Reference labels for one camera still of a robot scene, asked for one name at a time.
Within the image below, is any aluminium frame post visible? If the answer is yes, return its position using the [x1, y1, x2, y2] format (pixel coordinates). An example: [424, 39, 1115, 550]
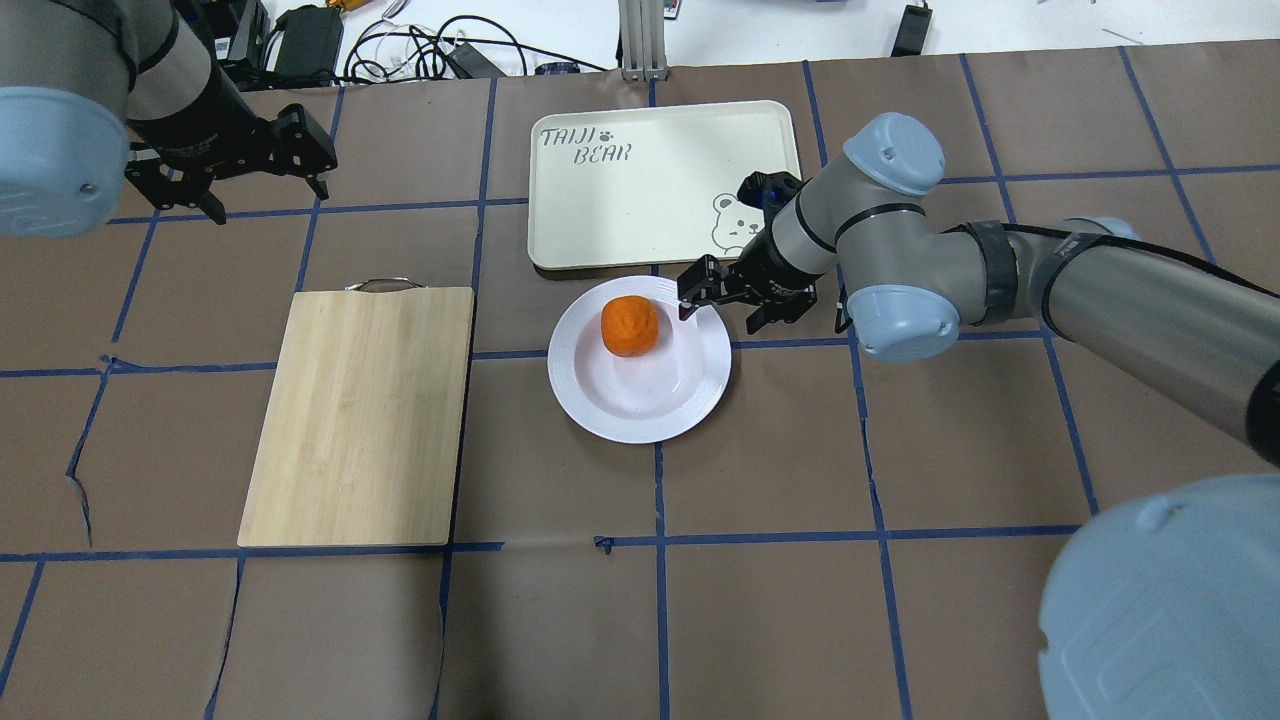
[618, 0, 669, 82]

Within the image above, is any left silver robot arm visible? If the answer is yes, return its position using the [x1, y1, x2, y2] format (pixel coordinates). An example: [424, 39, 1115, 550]
[1, 1, 338, 238]

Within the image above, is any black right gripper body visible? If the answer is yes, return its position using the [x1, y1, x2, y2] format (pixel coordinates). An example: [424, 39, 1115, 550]
[730, 170, 818, 306]

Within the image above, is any black power brick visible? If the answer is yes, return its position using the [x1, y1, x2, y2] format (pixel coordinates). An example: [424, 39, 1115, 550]
[269, 5, 343, 88]

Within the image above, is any wooden cutting board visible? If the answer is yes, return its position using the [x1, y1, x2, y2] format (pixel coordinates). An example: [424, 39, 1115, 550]
[237, 287, 476, 548]

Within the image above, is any black power adapter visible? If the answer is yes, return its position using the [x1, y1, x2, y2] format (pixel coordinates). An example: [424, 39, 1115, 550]
[890, 1, 933, 58]

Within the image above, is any orange fruit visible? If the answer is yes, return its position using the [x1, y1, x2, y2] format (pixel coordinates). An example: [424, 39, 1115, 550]
[600, 295, 660, 357]

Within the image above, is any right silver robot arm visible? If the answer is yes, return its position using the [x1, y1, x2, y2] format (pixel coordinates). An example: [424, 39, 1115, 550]
[677, 113, 1279, 719]

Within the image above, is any white round plate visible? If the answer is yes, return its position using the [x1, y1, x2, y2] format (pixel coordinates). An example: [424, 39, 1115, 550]
[547, 275, 732, 445]

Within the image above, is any cream bear tray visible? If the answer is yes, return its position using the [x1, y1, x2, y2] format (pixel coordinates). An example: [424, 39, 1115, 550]
[527, 100, 800, 272]

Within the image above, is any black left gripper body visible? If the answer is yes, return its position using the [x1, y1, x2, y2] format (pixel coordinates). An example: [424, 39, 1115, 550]
[127, 94, 284, 181]

